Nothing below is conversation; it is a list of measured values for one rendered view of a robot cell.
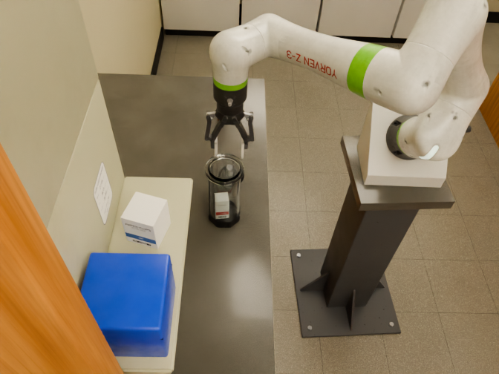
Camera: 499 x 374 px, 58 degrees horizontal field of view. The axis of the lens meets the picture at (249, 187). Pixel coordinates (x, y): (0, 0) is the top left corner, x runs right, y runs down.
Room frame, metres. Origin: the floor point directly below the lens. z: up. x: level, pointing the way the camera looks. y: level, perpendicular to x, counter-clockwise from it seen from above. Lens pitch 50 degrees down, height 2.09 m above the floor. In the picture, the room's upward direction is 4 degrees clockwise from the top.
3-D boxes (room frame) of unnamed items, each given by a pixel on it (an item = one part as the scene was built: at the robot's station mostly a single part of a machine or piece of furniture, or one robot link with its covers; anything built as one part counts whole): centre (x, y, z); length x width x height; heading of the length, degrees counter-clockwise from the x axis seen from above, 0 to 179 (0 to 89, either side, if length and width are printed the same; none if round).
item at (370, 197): (1.09, -0.51, 0.92); 0.32 x 0.32 x 0.04; 7
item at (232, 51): (0.99, 0.06, 1.42); 0.13 x 0.11 x 0.14; 135
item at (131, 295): (0.24, 0.14, 1.55); 0.10 x 0.10 x 0.09; 3
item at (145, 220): (0.38, 0.15, 1.54); 0.05 x 0.05 x 0.06; 77
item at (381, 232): (1.09, -0.51, 0.45); 0.48 x 0.48 x 0.90; 7
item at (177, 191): (0.33, 0.15, 1.46); 0.32 x 0.12 x 0.10; 3
